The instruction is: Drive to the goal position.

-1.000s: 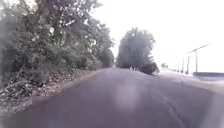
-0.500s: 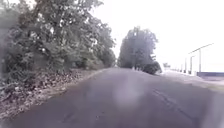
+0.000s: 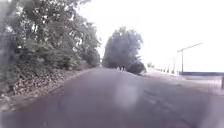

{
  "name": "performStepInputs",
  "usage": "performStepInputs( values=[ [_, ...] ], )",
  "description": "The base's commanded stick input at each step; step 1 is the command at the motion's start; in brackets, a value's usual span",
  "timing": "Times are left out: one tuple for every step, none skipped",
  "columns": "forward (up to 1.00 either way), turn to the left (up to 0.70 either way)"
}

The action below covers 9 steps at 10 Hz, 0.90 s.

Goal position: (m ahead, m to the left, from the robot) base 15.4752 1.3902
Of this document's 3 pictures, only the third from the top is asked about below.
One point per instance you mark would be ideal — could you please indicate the group of people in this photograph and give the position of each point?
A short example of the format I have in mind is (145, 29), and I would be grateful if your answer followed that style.
(120, 68)

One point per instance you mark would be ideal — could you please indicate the large dark tree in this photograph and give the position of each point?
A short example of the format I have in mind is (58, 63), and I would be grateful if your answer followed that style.
(121, 48)

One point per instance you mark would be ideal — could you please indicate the dark bush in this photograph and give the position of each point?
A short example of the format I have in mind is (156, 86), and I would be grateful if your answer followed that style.
(136, 68)

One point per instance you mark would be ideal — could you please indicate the grey asphalt road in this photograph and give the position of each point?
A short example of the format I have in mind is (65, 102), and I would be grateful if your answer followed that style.
(113, 100)

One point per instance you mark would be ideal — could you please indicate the dense wood of trees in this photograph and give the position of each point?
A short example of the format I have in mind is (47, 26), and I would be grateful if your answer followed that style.
(46, 36)

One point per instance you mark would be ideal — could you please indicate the leaf-strewn earth verge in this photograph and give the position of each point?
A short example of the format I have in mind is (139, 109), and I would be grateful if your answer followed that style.
(36, 83)

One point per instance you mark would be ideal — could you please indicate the dark railing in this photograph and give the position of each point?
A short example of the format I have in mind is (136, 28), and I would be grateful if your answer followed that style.
(200, 73)

